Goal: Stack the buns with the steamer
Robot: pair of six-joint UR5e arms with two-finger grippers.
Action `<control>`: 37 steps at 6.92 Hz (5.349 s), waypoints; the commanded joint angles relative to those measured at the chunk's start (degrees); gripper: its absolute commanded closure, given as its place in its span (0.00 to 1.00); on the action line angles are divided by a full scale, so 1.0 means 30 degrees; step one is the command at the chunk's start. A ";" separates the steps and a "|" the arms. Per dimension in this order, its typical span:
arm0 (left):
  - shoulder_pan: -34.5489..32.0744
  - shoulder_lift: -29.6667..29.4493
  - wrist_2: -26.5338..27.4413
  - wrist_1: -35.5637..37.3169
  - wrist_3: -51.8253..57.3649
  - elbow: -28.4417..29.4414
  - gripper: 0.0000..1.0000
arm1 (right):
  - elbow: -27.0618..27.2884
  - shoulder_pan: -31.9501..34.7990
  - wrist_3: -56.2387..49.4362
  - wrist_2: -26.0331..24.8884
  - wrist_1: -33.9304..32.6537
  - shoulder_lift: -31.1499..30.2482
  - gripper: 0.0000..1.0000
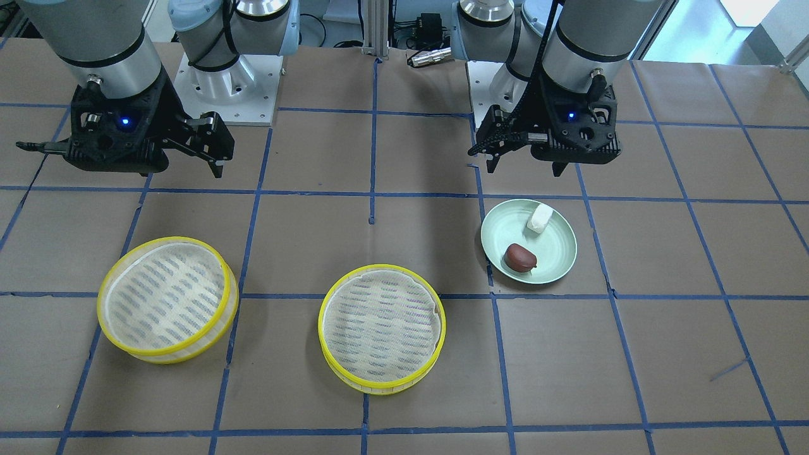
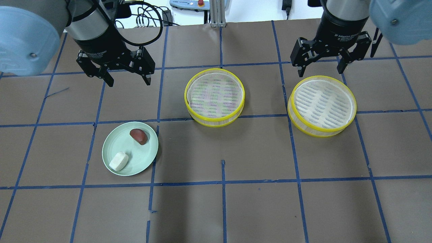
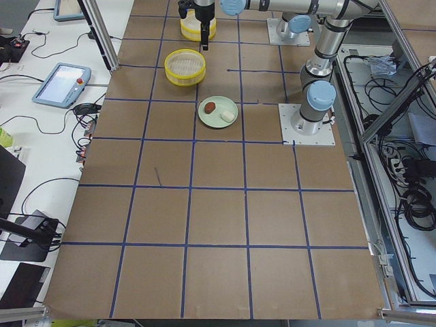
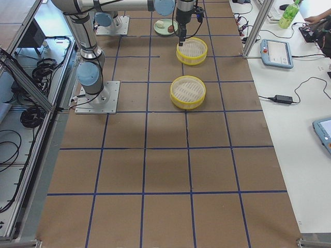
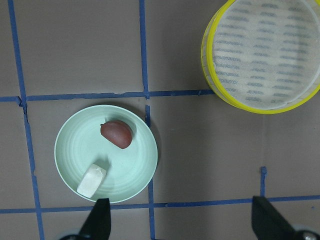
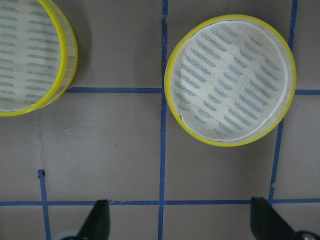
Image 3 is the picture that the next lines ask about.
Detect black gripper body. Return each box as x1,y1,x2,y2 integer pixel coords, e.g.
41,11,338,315
178,0,215,23

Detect yellow bamboo steamer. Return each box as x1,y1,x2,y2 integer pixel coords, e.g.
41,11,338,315
180,10,217,42
164,48,206,87

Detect brown bun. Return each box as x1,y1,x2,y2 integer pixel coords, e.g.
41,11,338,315
204,102,216,114

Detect white bun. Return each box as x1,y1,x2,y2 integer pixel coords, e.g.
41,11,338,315
220,110,235,123

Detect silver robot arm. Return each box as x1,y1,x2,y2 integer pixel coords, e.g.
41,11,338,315
178,1,311,50
219,1,378,136

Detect light green plate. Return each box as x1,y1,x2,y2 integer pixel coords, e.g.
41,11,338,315
198,95,238,129

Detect far teach pendant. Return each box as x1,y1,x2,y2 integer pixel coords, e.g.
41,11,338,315
53,0,84,22

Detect teach pendant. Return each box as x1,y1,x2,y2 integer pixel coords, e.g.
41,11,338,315
53,0,84,22
32,63,91,108

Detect near teach pendant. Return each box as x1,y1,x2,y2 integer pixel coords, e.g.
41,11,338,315
32,63,91,108

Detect brown paper table mat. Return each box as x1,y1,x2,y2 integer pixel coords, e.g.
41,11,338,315
44,1,384,320

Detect black monitor stand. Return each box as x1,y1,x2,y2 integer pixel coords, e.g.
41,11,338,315
1,211,61,262

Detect black laptop corner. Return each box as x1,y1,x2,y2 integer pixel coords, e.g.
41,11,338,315
1,263,50,309

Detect aluminium frame post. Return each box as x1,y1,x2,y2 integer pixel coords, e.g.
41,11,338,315
78,0,119,72

